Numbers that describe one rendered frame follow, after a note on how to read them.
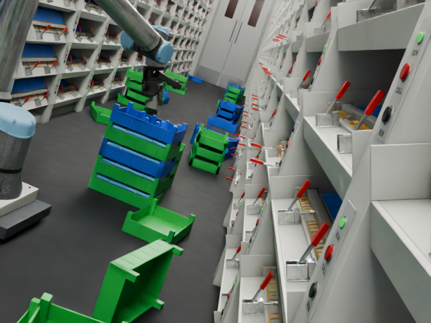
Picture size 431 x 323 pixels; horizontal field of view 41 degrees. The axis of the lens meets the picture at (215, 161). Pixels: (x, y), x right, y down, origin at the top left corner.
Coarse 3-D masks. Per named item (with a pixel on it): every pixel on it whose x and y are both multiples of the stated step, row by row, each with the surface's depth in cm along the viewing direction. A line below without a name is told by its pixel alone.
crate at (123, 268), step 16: (160, 240) 169; (128, 256) 150; (144, 256) 154; (160, 256) 171; (112, 272) 143; (128, 272) 142; (144, 272) 169; (160, 272) 172; (112, 288) 143; (128, 288) 162; (144, 288) 174; (160, 288) 172; (96, 304) 145; (112, 304) 144; (128, 304) 167; (144, 304) 170; (160, 304) 171; (112, 320) 155; (128, 320) 158
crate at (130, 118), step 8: (128, 104) 267; (112, 112) 250; (120, 112) 249; (128, 112) 267; (136, 112) 268; (112, 120) 251; (120, 120) 250; (128, 120) 249; (136, 120) 248; (160, 120) 267; (136, 128) 249; (144, 128) 248; (152, 128) 248; (160, 128) 247; (168, 128) 266; (176, 128) 245; (184, 128) 263; (152, 136) 248; (160, 136) 247; (168, 136) 247; (176, 136) 250
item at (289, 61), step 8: (304, 8) 251; (312, 8) 250; (304, 16) 251; (288, 56) 255; (296, 56) 254; (288, 64) 255; (272, 96) 258; (272, 104) 259; (256, 136) 265; (240, 184) 267; (232, 200) 269; (224, 224) 271
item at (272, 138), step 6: (270, 132) 191; (276, 132) 191; (282, 132) 191; (288, 132) 190; (264, 138) 191; (270, 138) 191; (276, 138) 191; (282, 138) 190; (288, 138) 190; (264, 144) 192; (270, 144) 192; (276, 144) 192; (270, 162) 165; (270, 168) 132; (276, 168) 132; (270, 174) 132; (270, 180) 132; (270, 186) 133
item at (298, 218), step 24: (288, 192) 123; (312, 192) 117; (336, 192) 122; (288, 216) 104; (312, 216) 109; (336, 216) 101; (288, 240) 96; (312, 240) 78; (288, 264) 80; (312, 264) 78; (288, 288) 76; (288, 312) 64
